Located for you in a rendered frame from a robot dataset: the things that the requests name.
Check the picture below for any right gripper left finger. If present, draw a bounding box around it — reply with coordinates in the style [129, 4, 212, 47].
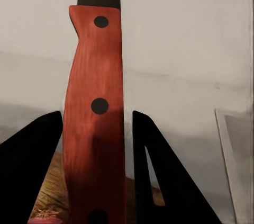
[0, 111, 63, 224]

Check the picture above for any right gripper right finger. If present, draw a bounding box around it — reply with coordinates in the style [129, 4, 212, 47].
[132, 111, 222, 224]

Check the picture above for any cutting board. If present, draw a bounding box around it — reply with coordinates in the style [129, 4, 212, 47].
[30, 152, 166, 224]

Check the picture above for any vidalia onion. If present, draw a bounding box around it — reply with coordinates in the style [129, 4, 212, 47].
[27, 211, 64, 224]

